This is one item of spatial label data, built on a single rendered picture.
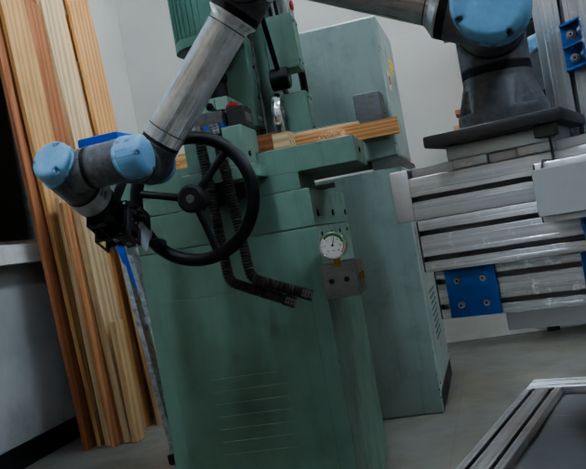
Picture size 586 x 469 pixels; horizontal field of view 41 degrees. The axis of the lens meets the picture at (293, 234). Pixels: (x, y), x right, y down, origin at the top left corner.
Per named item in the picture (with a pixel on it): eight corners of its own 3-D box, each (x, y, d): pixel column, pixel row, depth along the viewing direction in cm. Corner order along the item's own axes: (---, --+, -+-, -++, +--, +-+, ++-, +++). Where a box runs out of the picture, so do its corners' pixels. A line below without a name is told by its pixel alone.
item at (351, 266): (326, 300, 176) (319, 265, 176) (334, 294, 188) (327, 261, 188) (362, 294, 174) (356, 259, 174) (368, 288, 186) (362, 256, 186)
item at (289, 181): (139, 218, 188) (137, 202, 188) (170, 217, 209) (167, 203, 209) (300, 188, 180) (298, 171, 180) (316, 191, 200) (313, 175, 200)
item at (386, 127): (174, 176, 202) (171, 161, 202) (177, 177, 204) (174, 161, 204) (399, 132, 190) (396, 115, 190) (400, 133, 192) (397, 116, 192)
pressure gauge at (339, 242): (322, 270, 173) (315, 234, 173) (325, 268, 177) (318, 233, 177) (350, 265, 172) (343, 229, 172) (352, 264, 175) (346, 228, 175)
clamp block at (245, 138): (186, 175, 175) (179, 136, 175) (205, 178, 189) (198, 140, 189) (249, 163, 172) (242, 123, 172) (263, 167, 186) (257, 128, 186)
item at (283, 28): (270, 72, 215) (260, 18, 215) (277, 77, 223) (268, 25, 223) (299, 65, 213) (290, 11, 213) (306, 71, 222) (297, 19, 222)
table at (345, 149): (95, 207, 180) (91, 180, 180) (146, 207, 210) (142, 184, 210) (353, 156, 168) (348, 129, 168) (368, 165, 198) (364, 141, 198)
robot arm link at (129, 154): (159, 134, 140) (104, 149, 143) (132, 128, 129) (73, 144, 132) (168, 177, 140) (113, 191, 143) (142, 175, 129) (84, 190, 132)
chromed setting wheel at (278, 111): (273, 138, 205) (265, 90, 205) (284, 141, 217) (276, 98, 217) (285, 135, 204) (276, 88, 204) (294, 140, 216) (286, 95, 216)
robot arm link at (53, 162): (71, 170, 129) (25, 182, 131) (104, 202, 138) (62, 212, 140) (73, 131, 133) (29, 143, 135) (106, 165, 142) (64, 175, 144)
